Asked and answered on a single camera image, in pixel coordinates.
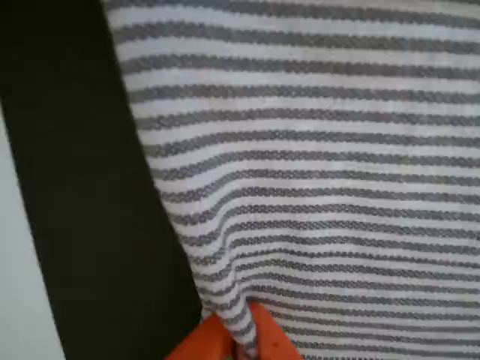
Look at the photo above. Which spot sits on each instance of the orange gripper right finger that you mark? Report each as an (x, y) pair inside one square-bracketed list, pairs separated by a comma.
[(273, 341)]

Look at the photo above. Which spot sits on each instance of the large black desk mat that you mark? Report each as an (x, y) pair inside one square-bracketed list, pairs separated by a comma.
[(93, 187)]

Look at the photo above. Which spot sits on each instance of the striped white cloth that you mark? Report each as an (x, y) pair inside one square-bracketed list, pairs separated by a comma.
[(300, 150)]

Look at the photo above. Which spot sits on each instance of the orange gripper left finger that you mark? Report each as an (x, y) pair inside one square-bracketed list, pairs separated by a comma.
[(202, 345)]

